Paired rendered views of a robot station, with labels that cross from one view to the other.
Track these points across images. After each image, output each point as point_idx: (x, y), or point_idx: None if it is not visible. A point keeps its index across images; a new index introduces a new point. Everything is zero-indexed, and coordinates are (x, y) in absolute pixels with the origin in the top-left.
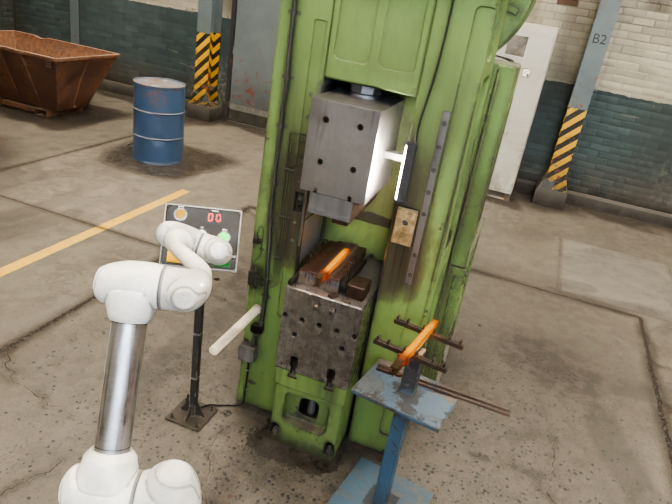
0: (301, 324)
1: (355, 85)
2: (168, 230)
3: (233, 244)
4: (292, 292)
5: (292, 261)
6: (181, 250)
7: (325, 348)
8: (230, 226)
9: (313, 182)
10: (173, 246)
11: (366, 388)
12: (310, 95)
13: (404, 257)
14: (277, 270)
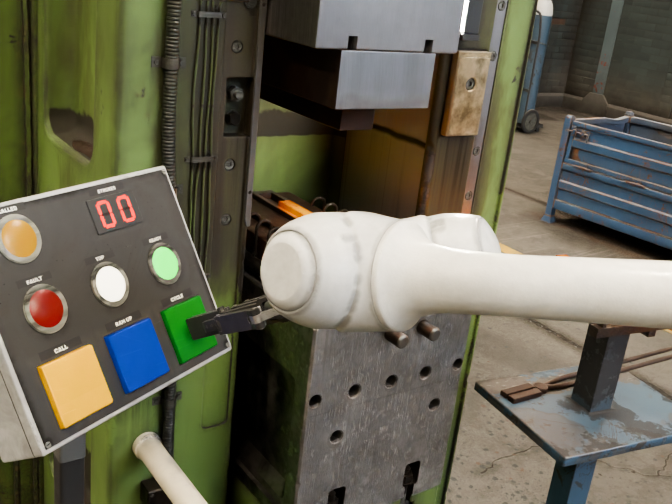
0: (353, 402)
1: None
2: (361, 248)
3: (193, 273)
4: (332, 335)
5: (230, 273)
6: (598, 272)
7: (402, 425)
8: (162, 223)
9: (349, 21)
10: (532, 278)
11: (570, 441)
12: None
13: (461, 162)
14: None
